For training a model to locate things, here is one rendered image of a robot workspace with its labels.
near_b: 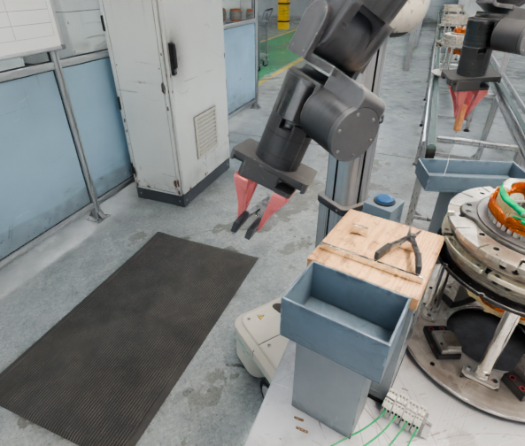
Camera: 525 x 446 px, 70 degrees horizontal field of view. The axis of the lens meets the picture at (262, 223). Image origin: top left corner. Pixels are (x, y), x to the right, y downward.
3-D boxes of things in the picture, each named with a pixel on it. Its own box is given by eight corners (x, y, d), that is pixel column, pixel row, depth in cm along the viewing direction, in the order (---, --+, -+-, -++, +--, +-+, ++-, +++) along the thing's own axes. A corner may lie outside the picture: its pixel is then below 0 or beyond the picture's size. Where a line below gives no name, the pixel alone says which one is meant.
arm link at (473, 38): (482, 8, 75) (463, 12, 73) (515, 11, 71) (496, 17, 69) (473, 44, 80) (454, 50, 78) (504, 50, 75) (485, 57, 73)
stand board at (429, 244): (415, 311, 58) (419, 300, 57) (305, 268, 67) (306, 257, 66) (442, 246, 72) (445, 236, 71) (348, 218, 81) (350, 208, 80)
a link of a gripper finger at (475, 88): (480, 123, 83) (492, 80, 77) (445, 125, 83) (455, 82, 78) (469, 111, 88) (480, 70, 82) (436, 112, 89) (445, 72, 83)
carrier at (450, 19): (428, 41, 486) (434, 13, 470) (454, 39, 495) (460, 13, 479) (448, 45, 455) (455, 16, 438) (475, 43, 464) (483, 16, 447)
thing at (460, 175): (480, 247, 116) (513, 161, 100) (495, 270, 107) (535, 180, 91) (397, 242, 117) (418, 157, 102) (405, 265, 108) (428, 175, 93)
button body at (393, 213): (385, 281, 103) (405, 200, 89) (373, 295, 98) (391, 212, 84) (362, 270, 107) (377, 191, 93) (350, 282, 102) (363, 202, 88)
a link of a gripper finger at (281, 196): (266, 247, 49) (295, 185, 44) (218, 221, 49) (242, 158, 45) (281, 226, 54) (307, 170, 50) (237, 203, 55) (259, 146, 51)
